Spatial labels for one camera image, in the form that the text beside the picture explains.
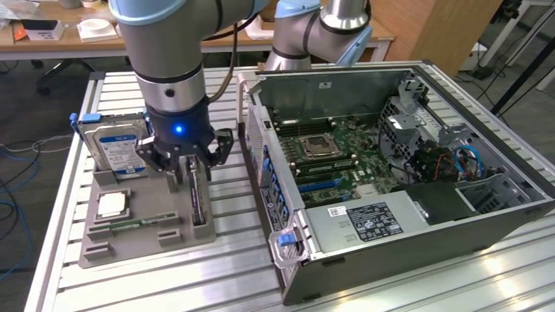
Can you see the black Nvidia graphics card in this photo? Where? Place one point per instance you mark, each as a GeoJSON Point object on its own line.
{"type": "Point", "coordinates": [197, 201]}

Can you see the blue case latch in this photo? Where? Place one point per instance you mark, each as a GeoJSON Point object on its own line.
{"type": "Point", "coordinates": [285, 241]}

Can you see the open black PC case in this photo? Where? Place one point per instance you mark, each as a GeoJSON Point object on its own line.
{"type": "Point", "coordinates": [389, 260]}

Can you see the metal disk bay cage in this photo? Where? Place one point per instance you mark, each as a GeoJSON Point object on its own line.
{"type": "Point", "coordinates": [403, 136]}

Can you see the small silver chipset heatsink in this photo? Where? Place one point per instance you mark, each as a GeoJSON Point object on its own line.
{"type": "Point", "coordinates": [367, 190]}

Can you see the cream tape roll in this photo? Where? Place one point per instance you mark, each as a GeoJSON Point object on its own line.
{"type": "Point", "coordinates": [92, 3]}

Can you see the black installed RAM stick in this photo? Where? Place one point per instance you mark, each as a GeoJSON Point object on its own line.
{"type": "Point", "coordinates": [324, 166]}

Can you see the grey cup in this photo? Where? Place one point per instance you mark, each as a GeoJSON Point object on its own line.
{"type": "Point", "coordinates": [69, 3]}

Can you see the green motherboard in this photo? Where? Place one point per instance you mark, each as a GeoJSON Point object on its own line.
{"type": "Point", "coordinates": [368, 162]}

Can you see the black office chair base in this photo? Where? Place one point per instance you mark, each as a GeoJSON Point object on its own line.
{"type": "Point", "coordinates": [64, 68]}

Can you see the orange card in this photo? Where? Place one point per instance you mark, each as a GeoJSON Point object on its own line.
{"type": "Point", "coordinates": [18, 34]}

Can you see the grey power supply unit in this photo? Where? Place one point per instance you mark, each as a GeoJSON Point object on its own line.
{"type": "Point", "coordinates": [337, 227]}

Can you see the green RAM stick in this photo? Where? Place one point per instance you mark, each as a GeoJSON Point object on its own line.
{"type": "Point", "coordinates": [133, 223]}

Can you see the silver CPU chip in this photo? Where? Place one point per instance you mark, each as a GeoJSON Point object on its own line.
{"type": "Point", "coordinates": [112, 205]}

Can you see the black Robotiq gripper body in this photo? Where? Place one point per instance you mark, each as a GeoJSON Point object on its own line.
{"type": "Point", "coordinates": [177, 130]}

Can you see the white box with black lid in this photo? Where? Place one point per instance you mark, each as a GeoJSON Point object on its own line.
{"type": "Point", "coordinates": [42, 34]}

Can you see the metal CPU socket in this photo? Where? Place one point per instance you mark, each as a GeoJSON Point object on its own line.
{"type": "Point", "coordinates": [319, 146]}

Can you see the hard disk in blue caddy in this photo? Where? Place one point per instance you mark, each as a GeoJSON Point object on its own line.
{"type": "Point", "coordinates": [108, 152]}

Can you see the long wooden desk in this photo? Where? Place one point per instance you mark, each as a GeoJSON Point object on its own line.
{"type": "Point", "coordinates": [64, 45]}

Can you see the black slanted pole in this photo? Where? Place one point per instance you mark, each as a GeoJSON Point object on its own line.
{"type": "Point", "coordinates": [525, 63]}

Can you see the wooden cabinet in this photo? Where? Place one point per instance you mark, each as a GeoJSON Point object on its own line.
{"type": "Point", "coordinates": [441, 32]}

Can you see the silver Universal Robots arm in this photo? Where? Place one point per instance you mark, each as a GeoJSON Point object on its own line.
{"type": "Point", "coordinates": [168, 48]}

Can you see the clear plastic bag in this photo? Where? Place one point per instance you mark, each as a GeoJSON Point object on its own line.
{"type": "Point", "coordinates": [17, 9]}

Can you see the grey plastic parts rack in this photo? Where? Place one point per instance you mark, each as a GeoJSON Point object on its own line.
{"type": "Point", "coordinates": [142, 240]}

